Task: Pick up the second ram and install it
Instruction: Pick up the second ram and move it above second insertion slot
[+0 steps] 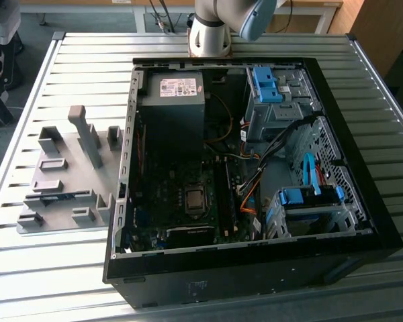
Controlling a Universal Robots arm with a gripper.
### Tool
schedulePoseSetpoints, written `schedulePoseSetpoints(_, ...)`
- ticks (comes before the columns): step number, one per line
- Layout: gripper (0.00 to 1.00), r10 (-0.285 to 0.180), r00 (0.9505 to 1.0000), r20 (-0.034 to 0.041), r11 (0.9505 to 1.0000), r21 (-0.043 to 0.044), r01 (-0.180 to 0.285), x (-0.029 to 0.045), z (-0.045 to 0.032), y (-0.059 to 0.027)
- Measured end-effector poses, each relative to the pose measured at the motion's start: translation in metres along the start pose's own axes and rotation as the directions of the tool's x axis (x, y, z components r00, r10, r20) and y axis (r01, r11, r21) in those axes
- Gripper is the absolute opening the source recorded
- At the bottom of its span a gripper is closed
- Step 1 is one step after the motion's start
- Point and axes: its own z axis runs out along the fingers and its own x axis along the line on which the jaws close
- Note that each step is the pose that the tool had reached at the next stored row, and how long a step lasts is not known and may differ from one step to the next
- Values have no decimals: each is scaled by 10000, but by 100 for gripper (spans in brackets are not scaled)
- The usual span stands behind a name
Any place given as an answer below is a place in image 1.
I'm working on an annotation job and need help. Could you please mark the grey power supply unit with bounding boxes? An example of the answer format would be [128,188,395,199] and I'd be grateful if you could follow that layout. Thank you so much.
[140,70,208,158]

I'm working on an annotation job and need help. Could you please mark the thin yellow wire loop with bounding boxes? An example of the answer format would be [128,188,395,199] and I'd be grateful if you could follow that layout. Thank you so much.
[204,93,235,152]

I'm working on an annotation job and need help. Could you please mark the blue flat data wire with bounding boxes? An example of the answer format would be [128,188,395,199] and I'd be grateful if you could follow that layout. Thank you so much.
[303,152,322,196]

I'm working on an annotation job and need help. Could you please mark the brown wooden cabinet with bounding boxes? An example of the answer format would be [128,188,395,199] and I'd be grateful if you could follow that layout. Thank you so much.
[328,0,403,78]

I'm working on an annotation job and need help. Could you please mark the grey low disk bay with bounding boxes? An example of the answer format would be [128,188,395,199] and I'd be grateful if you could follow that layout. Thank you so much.
[263,186,373,241]

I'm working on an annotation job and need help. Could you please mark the orange yellow wire bundle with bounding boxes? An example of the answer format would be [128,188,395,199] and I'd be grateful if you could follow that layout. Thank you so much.
[239,185,257,215]

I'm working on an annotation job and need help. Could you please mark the grey parts rack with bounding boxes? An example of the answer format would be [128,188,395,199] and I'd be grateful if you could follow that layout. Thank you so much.
[15,105,125,235]

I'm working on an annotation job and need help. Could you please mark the dark RAM stick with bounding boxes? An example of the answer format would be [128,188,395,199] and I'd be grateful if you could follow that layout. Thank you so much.
[224,160,239,235]

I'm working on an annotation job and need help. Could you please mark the blue disk carrier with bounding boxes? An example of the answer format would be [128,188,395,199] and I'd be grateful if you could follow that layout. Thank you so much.
[277,186,345,206]

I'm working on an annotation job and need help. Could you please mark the green motherboard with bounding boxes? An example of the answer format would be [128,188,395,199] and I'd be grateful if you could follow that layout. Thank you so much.
[129,152,259,252]

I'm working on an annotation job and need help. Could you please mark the black graphics card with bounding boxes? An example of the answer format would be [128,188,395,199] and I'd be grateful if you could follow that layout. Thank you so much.
[165,225,216,250]

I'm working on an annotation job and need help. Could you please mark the silver CPU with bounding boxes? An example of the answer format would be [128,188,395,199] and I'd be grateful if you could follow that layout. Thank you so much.
[187,189,205,209]

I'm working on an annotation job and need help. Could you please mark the black PC case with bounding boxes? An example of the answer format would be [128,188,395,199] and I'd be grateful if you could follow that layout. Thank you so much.
[102,56,403,309]

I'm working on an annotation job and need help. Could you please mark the grey tall drive cage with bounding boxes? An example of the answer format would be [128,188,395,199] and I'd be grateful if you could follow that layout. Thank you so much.
[243,65,323,144]

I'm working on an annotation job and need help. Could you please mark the metal CPU socket cover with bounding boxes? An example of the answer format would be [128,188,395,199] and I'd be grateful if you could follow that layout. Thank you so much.
[183,180,210,219]

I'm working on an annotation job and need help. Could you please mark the black cable bundle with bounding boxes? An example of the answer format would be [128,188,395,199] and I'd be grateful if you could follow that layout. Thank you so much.
[236,115,316,197]

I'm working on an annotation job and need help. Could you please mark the blue plastic drive latch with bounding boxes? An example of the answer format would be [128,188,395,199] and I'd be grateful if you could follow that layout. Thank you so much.
[251,66,285,103]

